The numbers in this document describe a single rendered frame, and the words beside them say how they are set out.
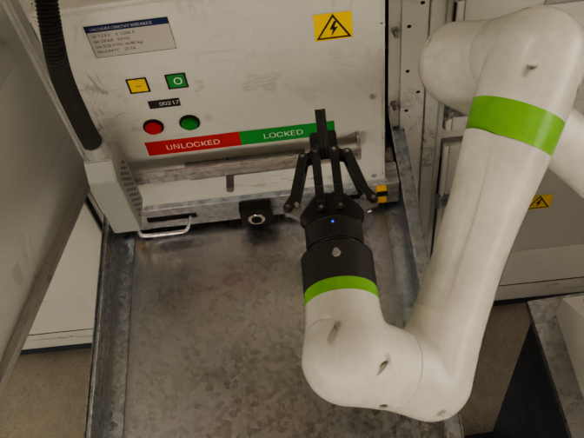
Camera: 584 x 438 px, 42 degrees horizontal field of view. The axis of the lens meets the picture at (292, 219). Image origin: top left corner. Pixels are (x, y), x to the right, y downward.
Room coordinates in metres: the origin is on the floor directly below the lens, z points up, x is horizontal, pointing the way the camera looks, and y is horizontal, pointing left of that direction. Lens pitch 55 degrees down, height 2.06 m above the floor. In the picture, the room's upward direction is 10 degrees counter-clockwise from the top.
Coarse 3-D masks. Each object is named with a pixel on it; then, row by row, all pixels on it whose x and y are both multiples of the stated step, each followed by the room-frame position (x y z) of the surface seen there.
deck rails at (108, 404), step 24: (120, 240) 0.86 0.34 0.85; (408, 240) 0.73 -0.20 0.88; (120, 264) 0.80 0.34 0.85; (408, 264) 0.69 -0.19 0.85; (120, 288) 0.75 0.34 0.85; (408, 288) 0.65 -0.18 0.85; (120, 312) 0.70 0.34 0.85; (408, 312) 0.60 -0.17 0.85; (120, 336) 0.65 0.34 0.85; (96, 360) 0.58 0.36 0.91; (120, 360) 0.60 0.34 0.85; (96, 384) 0.54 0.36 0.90; (120, 384) 0.56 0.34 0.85; (96, 408) 0.50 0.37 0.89; (120, 408) 0.52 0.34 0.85; (96, 432) 0.47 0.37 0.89; (120, 432) 0.47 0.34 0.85; (432, 432) 0.38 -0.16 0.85
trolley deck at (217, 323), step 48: (144, 240) 0.85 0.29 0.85; (192, 240) 0.83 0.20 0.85; (240, 240) 0.81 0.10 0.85; (288, 240) 0.79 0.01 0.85; (384, 240) 0.76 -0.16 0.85; (144, 288) 0.74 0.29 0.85; (192, 288) 0.73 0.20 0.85; (240, 288) 0.71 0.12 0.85; (288, 288) 0.69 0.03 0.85; (384, 288) 0.66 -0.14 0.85; (96, 336) 0.66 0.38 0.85; (144, 336) 0.64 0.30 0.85; (192, 336) 0.63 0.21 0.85; (240, 336) 0.61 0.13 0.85; (288, 336) 0.59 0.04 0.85; (144, 384) 0.55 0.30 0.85; (192, 384) 0.54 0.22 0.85; (240, 384) 0.52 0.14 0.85; (288, 384) 0.51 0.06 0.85; (144, 432) 0.47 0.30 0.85; (192, 432) 0.45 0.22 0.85; (240, 432) 0.44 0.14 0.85; (288, 432) 0.43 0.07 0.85; (336, 432) 0.41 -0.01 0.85; (384, 432) 0.40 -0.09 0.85
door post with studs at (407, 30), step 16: (400, 0) 1.02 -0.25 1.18; (416, 0) 1.01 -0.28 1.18; (400, 16) 1.02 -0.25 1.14; (416, 16) 1.01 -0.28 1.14; (400, 32) 1.02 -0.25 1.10; (416, 32) 1.01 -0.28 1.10; (400, 48) 1.02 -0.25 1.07; (416, 48) 1.01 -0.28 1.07; (400, 64) 1.02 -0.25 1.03; (416, 64) 1.01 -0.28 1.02; (400, 80) 1.02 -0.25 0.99; (416, 80) 1.01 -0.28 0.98; (400, 96) 1.02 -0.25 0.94; (416, 96) 1.01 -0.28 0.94; (400, 112) 1.02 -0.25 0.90; (416, 112) 1.01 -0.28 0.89; (400, 128) 1.01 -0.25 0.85; (416, 128) 1.01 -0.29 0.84; (416, 144) 1.01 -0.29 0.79; (416, 160) 1.01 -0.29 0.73; (416, 176) 1.01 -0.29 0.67
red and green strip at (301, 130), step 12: (240, 132) 0.86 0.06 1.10; (252, 132) 0.85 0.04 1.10; (264, 132) 0.85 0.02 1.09; (276, 132) 0.85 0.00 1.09; (288, 132) 0.85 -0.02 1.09; (300, 132) 0.85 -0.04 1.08; (312, 132) 0.85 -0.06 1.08; (156, 144) 0.87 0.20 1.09; (168, 144) 0.87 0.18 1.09; (180, 144) 0.86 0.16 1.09; (192, 144) 0.86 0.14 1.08; (204, 144) 0.86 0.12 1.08; (216, 144) 0.86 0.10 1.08; (228, 144) 0.86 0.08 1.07; (240, 144) 0.86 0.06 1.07
